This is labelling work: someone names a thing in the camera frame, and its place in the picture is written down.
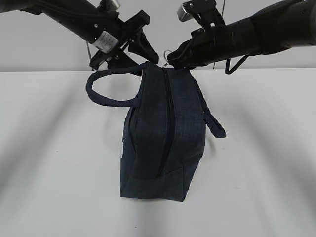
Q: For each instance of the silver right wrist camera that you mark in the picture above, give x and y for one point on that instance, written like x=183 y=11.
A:
x=203 y=11

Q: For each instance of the dark blue lunch bag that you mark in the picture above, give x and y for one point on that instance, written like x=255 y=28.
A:
x=164 y=131

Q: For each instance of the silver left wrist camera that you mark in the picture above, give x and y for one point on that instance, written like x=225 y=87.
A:
x=109 y=5

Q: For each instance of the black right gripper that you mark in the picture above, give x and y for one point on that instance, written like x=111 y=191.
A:
x=190 y=52

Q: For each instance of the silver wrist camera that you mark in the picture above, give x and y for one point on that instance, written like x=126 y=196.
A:
x=109 y=5
x=203 y=11

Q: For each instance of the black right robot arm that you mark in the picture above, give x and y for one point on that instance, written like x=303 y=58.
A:
x=276 y=28

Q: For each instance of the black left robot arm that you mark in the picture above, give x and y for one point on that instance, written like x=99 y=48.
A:
x=78 y=16

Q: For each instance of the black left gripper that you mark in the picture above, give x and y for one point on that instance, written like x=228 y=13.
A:
x=117 y=35

